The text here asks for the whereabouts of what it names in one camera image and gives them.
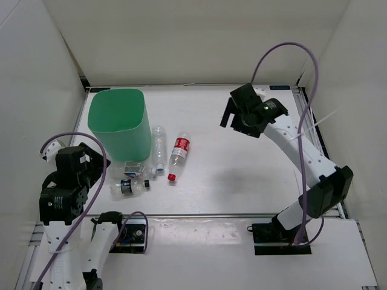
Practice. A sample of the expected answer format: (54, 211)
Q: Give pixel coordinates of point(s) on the blue corner label right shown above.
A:
(279, 87)

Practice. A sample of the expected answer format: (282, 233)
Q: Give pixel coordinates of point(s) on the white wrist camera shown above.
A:
(51, 149)
(260, 92)

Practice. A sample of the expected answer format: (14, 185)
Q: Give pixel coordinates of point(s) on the red label plastic bottle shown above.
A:
(178, 156)

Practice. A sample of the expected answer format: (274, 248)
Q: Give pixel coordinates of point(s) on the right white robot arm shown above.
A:
(324, 184)

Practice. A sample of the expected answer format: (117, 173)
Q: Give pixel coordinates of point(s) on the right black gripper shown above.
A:
(230, 109)

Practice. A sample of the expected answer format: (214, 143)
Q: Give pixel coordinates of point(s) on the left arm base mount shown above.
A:
(133, 235)

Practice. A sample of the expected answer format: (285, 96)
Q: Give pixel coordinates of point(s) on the clear bottle white cap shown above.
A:
(159, 153)

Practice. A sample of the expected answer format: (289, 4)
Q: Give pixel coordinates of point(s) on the dark label black cap bottle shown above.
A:
(128, 188)

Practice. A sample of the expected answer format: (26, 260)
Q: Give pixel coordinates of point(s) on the white blue label bottle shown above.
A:
(132, 169)

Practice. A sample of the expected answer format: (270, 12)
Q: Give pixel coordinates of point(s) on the green plastic bin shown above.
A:
(118, 118)

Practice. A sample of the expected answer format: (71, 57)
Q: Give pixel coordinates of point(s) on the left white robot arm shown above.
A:
(61, 208)

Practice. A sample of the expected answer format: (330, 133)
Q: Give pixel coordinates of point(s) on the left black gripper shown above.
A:
(95, 164)

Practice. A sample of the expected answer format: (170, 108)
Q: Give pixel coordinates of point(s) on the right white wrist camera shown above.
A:
(260, 92)

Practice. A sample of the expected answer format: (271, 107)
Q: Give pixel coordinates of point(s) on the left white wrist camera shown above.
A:
(51, 149)

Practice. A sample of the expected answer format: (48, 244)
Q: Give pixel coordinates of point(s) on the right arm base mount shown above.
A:
(268, 241)

